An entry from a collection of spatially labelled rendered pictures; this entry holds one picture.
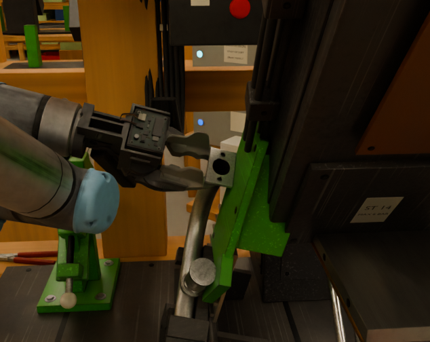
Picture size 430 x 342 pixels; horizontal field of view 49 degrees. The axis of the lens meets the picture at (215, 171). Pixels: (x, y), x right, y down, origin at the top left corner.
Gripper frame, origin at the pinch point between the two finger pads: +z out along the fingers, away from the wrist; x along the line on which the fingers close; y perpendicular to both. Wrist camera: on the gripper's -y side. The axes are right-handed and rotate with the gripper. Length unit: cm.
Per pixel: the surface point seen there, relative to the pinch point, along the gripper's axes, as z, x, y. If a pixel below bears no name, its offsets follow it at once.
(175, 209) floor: 23, 77, -243
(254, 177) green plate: 3.1, -4.4, 10.6
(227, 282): 3.5, -16.2, 2.4
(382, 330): 15.8, -21.3, 18.5
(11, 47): -288, 509, -771
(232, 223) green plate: 2.5, -9.1, 5.0
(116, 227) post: -11.9, -0.7, -38.7
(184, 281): -0.8, -15.6, -5.4
